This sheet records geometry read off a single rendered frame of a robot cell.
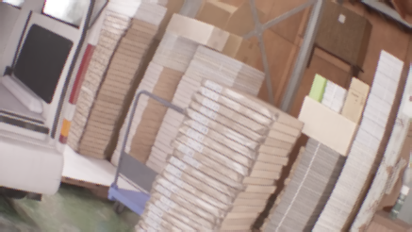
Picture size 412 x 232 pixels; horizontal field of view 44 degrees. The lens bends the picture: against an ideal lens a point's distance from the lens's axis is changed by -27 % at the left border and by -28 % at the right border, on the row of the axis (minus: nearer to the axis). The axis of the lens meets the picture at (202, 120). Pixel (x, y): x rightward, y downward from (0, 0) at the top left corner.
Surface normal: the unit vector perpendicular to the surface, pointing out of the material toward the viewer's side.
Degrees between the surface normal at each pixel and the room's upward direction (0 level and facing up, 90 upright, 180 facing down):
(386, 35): 90
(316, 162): 90
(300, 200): 90
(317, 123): 91
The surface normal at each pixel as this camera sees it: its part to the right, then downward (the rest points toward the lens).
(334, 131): -0.56, -0.15
